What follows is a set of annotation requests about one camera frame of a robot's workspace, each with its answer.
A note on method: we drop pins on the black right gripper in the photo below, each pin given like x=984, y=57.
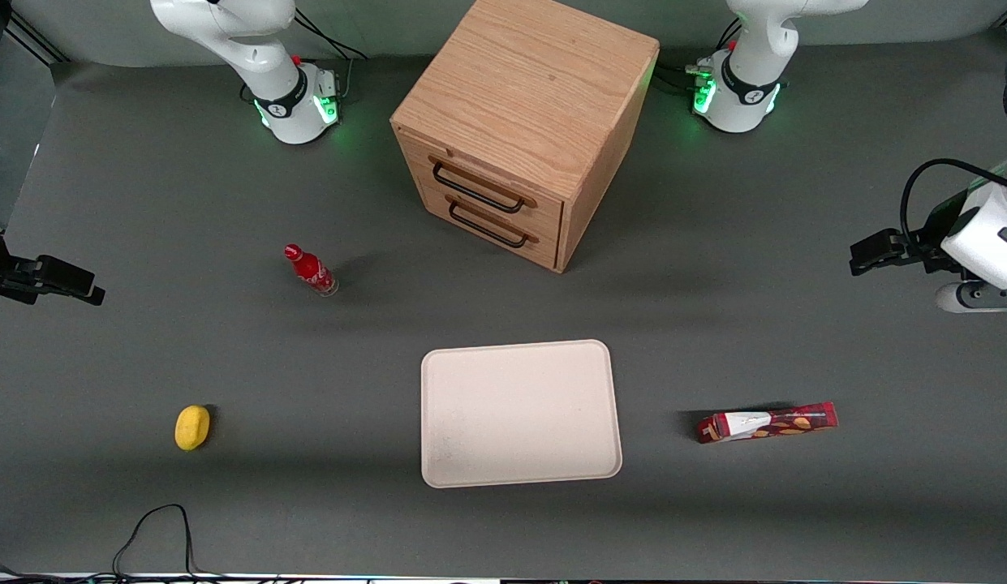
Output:
x=2, y=274

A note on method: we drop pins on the black frame strut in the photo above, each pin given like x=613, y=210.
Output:
x=36, y=42

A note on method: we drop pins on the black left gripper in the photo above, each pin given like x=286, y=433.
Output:
x=930, y=238

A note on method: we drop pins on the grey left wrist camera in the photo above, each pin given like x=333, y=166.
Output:
x=957, y=298

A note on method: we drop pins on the red cookie box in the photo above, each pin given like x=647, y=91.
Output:
x=763, y=423

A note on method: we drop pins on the yellow lemon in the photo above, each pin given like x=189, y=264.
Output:
x=192, y=427

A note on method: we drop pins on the beige plastic tray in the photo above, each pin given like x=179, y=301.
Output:
x=519, y=414

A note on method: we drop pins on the wooden drawer cabinet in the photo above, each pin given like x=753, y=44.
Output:
x=527, y=81

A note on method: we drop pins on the red cola bottle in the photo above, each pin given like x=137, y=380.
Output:
x=310, y=270

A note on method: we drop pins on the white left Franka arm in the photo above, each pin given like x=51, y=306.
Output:
x=746, y=73

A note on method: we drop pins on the wooden drawer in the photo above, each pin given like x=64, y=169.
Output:
x=544, y=215
x=544, y=250

